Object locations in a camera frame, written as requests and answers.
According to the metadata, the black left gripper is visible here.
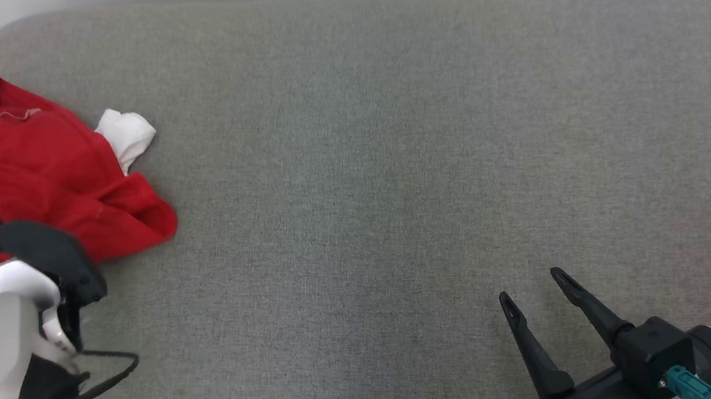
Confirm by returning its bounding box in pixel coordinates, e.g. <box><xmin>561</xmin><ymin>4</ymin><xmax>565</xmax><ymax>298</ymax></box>
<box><xmin>0</xmin><ymin>210</ymin><xmax>116</xmax><ymax>362</ymax></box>

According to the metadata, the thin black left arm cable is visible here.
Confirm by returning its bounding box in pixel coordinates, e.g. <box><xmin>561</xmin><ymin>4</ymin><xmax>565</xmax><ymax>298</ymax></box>
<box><xmin>39</xmin><ymin>344</ymin><xmax>146</xmax><ymax>399</ymax></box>

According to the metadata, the right camera cable teal plug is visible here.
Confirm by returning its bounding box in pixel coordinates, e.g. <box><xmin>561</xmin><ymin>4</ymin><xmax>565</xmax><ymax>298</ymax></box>
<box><xmin>656</xmin><ymin>361</ymin><xmax>711</xmax><ymax>399</ymax></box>

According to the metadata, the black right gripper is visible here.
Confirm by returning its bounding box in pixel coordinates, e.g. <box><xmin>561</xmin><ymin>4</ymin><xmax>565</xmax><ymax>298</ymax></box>
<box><xmin>496</xmin><ymin>255</ymin><xmax>671</xmax><ymax>399</ymax></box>

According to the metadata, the red shirt with white sleeves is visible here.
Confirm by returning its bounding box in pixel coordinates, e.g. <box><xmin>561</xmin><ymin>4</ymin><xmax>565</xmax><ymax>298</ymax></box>
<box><xmin>0</xmin><ymin>56</ymin><xmax>185</xmax><ymax>289</ymax></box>

